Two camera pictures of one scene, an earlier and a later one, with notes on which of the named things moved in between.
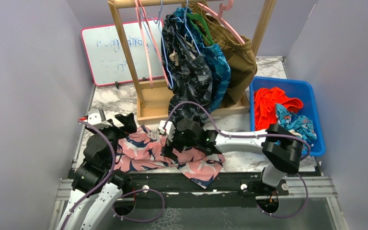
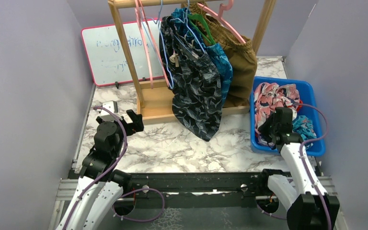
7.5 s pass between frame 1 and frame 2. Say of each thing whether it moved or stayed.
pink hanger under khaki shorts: stayed
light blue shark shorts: stayed
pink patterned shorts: moved
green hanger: stayed
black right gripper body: moved
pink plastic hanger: stayed
